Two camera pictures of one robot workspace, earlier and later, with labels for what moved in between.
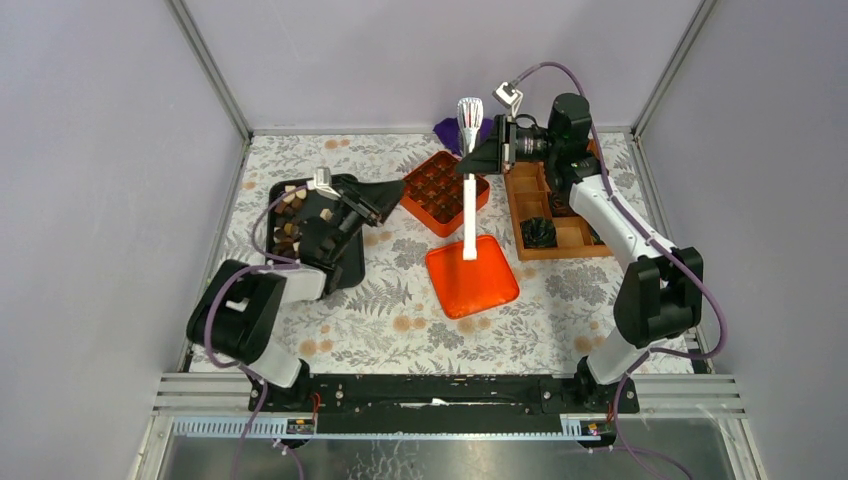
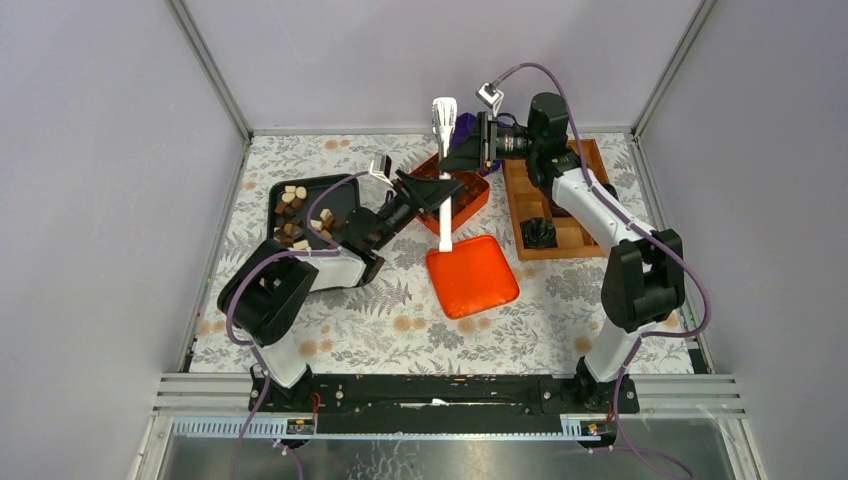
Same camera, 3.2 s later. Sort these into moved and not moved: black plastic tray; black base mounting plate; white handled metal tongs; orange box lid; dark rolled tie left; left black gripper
Moved: left black gripper; white handled metal tongs
Not moved: black plastic tray; dark rolled tie left; black base mounting plate; orange box lid
